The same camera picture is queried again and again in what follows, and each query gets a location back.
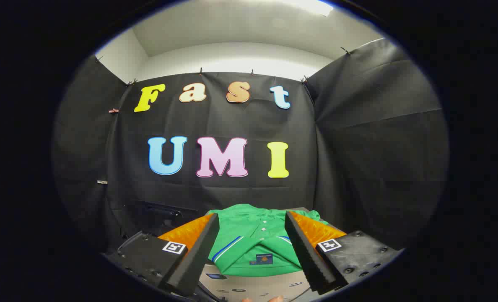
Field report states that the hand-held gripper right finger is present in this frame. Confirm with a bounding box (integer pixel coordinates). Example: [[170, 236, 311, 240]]
[[285, 211, 405, 295]]

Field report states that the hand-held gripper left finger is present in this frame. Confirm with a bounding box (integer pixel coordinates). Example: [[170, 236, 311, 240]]
[[106, 213, 220, 298]]

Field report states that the green polo shirt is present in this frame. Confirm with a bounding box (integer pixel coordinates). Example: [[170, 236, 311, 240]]
[[207, 203, 329, 277]]

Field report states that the grey washing machine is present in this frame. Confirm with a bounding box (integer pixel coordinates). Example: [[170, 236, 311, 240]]
[[199, 262, 316, 302]]

